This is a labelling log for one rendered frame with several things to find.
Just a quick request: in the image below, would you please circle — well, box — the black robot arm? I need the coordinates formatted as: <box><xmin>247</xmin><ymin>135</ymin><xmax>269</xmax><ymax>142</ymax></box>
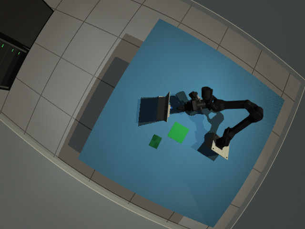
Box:
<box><xmin>189</xmin><ymin>87</ymin><xmax>264</xmax><ymax>150</ymax></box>

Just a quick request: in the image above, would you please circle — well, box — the green square mat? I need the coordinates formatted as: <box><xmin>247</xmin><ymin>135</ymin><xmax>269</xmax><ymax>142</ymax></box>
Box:
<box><xmin>168</xmin><ymin>122</ymin><xmax>189</xmax><ymax>144</ymax></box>

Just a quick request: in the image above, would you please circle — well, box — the dark grey panel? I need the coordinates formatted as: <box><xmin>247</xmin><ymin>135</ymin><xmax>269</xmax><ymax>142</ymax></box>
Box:
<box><xmin>156</xmin><ymin>92</ymin><xmax>171</xmax><ymax>122</ymax></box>

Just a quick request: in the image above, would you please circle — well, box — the dark green flat square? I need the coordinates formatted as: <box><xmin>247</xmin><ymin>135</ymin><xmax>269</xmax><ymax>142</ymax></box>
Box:
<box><xmin>149</xmin><ymin>135</ymin><xmax>162</xmax><ymax>149</ymax></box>

